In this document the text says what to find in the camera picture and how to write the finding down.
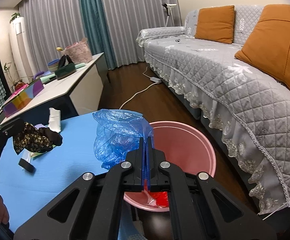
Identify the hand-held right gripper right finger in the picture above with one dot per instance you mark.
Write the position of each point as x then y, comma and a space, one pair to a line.
157, 160

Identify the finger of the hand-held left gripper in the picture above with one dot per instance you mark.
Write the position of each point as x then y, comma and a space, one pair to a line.
12, 128

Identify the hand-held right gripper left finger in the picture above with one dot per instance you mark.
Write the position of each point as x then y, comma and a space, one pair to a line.
135, 160

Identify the black floral patterned bag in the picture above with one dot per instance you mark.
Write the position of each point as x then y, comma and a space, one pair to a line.
32, 137

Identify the purple bubble wrap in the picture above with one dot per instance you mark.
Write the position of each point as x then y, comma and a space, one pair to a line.
38, 126

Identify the blue plastic bag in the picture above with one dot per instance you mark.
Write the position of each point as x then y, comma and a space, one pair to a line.
114, 135

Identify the pink plastic basin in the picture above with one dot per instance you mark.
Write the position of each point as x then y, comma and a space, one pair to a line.
185, 142

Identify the large red plastic bag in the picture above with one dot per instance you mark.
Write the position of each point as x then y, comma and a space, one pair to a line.
160, 197

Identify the black plastic piece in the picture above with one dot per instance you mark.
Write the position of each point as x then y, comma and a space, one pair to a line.
26, 165

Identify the white paper bag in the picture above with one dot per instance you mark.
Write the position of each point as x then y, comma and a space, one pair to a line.
54, 120

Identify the colourful tin box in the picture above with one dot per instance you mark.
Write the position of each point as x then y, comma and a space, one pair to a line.
22, 97

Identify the thin bamboo plant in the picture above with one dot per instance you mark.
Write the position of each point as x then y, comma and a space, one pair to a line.
8, 72

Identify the white-topped coffee table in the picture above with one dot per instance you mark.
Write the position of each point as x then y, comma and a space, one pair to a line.
67, 90

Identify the stack of pastel bowls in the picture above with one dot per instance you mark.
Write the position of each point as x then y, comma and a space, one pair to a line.
53, 65

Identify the dark green bowl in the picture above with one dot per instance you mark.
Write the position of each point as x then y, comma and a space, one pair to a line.
64, 71

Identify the white standing air conditioner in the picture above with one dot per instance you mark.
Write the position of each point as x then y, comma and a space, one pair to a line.
18, 45

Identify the yellow tulip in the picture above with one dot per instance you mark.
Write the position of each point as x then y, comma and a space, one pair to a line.
59, 48

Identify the mint green placemat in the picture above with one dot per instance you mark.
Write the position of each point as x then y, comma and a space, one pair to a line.
81, 65

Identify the grey quilted sofa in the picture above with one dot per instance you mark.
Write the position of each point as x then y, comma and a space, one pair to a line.
222, 87

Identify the pink lace basket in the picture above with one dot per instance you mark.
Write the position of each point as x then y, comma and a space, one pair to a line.
78, 52

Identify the grey curtain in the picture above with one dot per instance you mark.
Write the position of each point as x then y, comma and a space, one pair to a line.
49, 25
135, 17

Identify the green potted plant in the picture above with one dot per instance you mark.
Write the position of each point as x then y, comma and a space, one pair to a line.
14, 17

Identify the teal curtain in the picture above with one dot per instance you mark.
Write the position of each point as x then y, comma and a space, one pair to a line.
94, 17

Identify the orange cushion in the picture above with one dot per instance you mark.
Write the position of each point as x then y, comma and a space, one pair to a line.
275, 47
215, 23

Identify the white floor lamp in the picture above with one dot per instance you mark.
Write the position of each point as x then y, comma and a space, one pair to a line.
170, 12

